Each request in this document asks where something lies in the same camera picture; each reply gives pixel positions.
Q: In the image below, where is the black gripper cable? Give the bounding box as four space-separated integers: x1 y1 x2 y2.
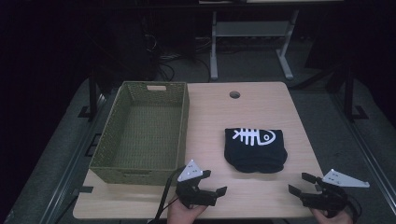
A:
148 166 188 224
344 194 363 220

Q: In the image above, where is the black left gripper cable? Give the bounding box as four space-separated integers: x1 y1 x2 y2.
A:
148 166 188 224

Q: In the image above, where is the white metal table frame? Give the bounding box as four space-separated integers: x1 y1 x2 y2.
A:
209 9 300 81

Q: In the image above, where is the green woven basket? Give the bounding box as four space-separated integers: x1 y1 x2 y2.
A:
89 80 191 187

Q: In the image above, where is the black garment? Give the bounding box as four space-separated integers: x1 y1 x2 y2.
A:
223 127 289 175

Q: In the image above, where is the tangle of floor cables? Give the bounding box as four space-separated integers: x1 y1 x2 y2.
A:
141 18 213 82

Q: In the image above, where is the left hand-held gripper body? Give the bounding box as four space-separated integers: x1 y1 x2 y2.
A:
175 159 219 209

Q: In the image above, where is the grey metal rail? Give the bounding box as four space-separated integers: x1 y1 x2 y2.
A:
38 92 108 224
329 91 396 208

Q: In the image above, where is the person's right hand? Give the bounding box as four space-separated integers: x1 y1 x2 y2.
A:
309 208 355 224

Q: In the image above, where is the person's left hand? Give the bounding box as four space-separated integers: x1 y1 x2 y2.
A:
166 195 208 224

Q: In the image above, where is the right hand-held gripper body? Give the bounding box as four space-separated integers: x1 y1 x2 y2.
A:
300 168 371 218

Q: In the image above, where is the black metal stand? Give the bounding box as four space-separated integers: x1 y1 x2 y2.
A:
342 65 370 121
78 70 102 121

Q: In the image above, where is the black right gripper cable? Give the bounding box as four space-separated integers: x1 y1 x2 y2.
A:
344 194 363 220

